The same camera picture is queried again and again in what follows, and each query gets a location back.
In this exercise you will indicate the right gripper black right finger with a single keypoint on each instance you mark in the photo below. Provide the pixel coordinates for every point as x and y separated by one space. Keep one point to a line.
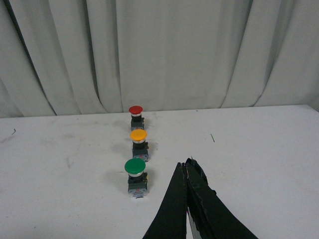
209 217

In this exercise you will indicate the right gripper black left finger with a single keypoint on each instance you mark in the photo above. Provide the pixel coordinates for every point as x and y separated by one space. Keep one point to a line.
170 220

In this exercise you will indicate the yellow push button switch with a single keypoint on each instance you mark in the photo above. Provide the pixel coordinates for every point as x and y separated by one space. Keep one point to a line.
140 146

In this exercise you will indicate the white pleated curtain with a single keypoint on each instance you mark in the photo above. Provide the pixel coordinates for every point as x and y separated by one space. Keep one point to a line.
71 57

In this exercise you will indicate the green push button switch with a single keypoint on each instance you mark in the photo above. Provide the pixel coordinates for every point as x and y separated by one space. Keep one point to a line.
137 178

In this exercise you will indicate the red push button switch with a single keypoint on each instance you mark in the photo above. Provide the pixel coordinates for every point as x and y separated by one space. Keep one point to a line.
137 121

